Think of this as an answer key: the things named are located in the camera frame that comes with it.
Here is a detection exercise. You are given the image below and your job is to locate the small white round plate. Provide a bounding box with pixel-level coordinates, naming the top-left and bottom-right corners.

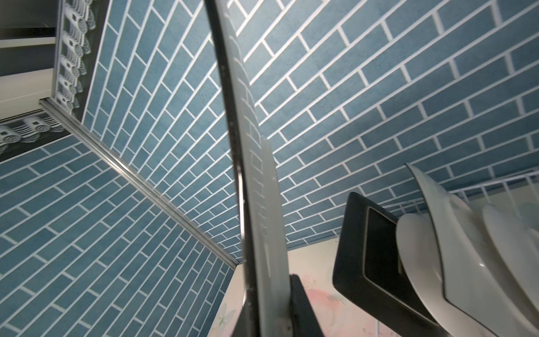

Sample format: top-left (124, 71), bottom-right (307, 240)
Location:
top-left (396, 213), bottom-right (494, 336)

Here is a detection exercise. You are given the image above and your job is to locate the white curved plate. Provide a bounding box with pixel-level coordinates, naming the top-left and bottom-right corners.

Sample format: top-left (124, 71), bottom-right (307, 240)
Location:
top-left (411, 167), bottom-right (538, 336)

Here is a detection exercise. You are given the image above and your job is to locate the white square plate black rim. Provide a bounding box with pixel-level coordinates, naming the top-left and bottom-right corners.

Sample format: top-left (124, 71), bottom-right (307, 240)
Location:
top-left (205, 1), bottom-right (293, 336)

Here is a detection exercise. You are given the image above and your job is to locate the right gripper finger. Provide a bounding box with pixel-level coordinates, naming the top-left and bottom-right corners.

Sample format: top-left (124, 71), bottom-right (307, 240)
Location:
top-left (290, 275), bottom-right (324, 337)

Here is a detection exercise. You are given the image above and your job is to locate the white wire dish rack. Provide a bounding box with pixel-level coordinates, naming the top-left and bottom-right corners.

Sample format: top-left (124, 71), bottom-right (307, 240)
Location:
top-left (378, 170), bottom-right (539, 216)

